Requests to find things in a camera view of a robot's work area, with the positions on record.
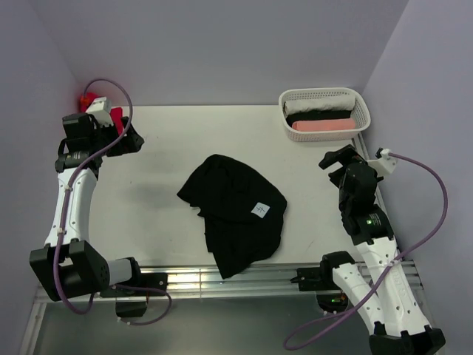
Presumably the rolled black t-shirt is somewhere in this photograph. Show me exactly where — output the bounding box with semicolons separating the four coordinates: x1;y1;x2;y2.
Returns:
285;110;352;126

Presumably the rolled pink t-shirt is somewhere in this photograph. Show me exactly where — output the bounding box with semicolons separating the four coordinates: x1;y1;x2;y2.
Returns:
291;118;357;132

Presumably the white plastic basket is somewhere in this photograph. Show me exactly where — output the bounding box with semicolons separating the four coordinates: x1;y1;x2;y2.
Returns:
279;87;371;142

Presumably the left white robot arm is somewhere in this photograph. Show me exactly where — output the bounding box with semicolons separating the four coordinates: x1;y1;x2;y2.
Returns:
29;112;144;302

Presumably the red t-shirt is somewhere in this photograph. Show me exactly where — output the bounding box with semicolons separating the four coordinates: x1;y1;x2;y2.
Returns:
79;92;124;134

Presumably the black t-shirt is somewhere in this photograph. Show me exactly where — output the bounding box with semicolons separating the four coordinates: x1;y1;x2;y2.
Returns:
177;154;287;279
285;110;352;126

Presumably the rolled white t-shirt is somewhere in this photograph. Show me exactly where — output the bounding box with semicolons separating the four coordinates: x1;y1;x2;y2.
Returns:
284;95;356;115

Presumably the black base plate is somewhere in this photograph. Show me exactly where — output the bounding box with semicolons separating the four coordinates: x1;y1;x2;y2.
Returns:
100;272;168;321
290;267;350;313

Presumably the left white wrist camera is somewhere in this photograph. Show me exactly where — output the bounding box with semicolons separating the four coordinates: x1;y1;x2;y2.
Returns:
86;97;113;126

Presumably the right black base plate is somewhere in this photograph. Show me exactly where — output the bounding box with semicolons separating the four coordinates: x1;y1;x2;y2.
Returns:
290;267;350;313

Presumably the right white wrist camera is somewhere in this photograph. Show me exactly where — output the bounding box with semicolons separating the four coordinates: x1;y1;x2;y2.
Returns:
367;148;398;178

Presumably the white paper label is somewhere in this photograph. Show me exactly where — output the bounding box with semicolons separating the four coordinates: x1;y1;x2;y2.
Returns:
251;202;270;218

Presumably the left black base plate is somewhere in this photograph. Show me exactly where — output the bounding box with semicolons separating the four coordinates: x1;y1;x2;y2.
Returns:
100;272;168;321

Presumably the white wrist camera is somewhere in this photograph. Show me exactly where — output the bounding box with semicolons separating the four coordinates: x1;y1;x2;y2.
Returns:
86;97;113;126
367;148;398;178

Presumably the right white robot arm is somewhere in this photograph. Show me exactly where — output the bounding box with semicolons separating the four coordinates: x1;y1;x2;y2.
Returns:
319;145;446;354

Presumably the aluminium mounting rail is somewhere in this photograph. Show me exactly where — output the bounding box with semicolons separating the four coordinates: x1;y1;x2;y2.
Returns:
35;258;424;302

